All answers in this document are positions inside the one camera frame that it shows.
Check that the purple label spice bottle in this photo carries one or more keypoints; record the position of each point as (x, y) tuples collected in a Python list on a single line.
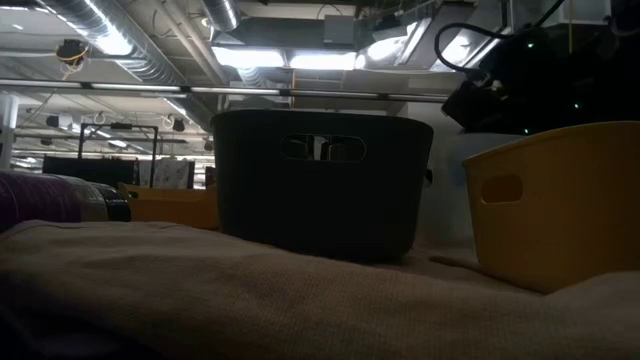
[(40, 200)]

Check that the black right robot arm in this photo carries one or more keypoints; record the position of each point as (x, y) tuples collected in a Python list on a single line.
[(550, 85)]

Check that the small yellow plastic bin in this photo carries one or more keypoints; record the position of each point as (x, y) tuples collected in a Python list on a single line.
[(560, 215)]

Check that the grey ceiling box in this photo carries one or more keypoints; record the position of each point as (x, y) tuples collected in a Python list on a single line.
[(339, 30)]

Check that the long horizontal metal pipe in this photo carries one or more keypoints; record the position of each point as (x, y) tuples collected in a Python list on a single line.
[(225, 91)]

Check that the beige cloth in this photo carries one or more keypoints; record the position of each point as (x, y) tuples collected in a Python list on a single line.
[(300, 310)]

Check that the white patterned board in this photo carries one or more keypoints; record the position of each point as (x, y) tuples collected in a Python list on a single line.
[(170, 172)]

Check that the black background board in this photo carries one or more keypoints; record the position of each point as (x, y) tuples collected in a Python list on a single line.
[(85, 170)]

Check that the white pillar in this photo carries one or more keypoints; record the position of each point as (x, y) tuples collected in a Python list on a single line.
[(7, 135)]

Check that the narrow silver spiral duct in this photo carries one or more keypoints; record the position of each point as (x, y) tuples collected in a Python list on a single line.
[(222, 12)]

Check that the large silver spiral duct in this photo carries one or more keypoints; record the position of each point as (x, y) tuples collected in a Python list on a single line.
[(145, 60)]

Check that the black background rack frame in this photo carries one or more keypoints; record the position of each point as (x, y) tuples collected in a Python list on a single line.
[(117, 126)]

